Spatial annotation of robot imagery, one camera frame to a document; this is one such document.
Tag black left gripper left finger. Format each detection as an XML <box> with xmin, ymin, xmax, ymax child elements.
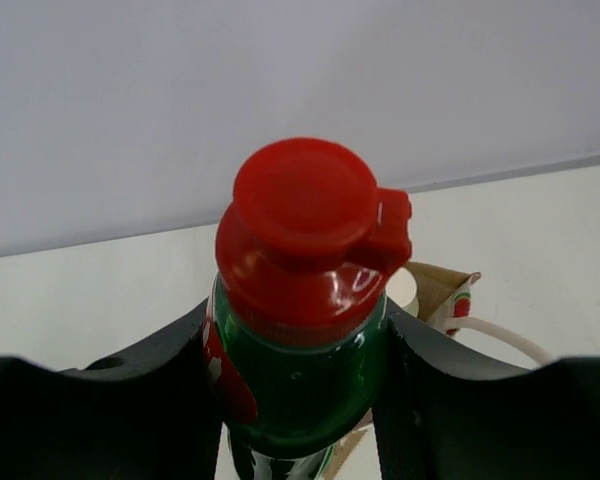
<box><xmin>0</xmin><ymin>304</ymin><xmax>221</xmax><ymax>479</ymax></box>

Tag sage green lotion bottle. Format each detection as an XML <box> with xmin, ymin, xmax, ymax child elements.
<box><xmin>386</xmin><ymin>267</ymin><xmax>419</xmax><ymax>317</ymax></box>

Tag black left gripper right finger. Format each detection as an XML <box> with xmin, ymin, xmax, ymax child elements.
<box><xmin>373</xmin><ymin>302</ymin><xmax>600</xmax><ymax>479</ymax></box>

